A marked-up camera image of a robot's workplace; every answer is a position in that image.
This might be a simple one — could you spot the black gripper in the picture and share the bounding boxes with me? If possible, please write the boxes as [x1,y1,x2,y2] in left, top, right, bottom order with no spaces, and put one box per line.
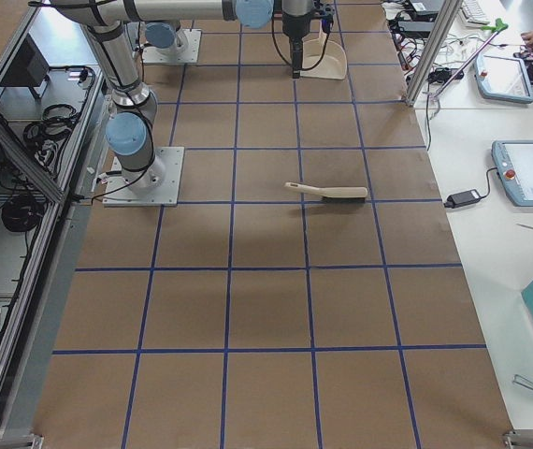
[281,0,314,79]

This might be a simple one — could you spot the beige plastic dustpan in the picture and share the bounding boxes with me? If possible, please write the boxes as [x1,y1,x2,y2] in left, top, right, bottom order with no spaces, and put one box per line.
[300,29,347,80]

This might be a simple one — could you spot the beige hand brush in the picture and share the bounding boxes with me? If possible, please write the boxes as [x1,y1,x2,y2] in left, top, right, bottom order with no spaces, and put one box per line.
[284,182,368,203]

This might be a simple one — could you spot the teach pendant far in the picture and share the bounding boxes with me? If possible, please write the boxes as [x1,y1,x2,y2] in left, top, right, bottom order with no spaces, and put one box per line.
[474,53,533,104]

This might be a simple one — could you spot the teach pendant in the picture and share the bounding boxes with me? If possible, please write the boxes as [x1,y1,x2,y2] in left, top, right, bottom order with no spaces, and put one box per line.
[491,140,533,207]
[474,53,533,104]

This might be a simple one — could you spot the black power adapter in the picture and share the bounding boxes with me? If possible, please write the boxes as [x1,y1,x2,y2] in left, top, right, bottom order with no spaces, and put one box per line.
[443,189,482,209]

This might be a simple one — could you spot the teach pendant near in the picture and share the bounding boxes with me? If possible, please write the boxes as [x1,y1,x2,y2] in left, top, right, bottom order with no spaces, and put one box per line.
[491,140,533,207]

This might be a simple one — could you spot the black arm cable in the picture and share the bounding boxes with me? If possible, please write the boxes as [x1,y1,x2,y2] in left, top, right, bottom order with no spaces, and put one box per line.
[270,18,334,72]

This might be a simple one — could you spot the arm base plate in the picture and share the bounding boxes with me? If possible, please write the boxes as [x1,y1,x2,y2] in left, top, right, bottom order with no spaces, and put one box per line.
[142,22,202,65]
[102,147,184,207]

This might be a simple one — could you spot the aluminium frame post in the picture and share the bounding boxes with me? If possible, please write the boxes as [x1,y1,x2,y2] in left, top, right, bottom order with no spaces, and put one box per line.
[405,0,461,107]

